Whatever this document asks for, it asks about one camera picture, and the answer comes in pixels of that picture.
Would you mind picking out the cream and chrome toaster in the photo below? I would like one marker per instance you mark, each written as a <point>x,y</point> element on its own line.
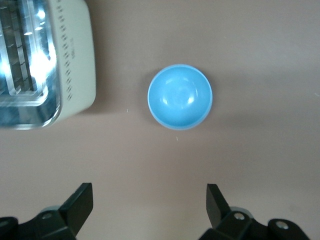
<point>45,62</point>

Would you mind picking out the blue bowl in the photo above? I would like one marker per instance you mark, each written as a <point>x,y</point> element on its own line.
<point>180,97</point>

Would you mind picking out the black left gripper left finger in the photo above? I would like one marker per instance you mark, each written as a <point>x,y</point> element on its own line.
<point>72,215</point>

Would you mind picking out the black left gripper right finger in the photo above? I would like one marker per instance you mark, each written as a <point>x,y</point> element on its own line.
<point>222,212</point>

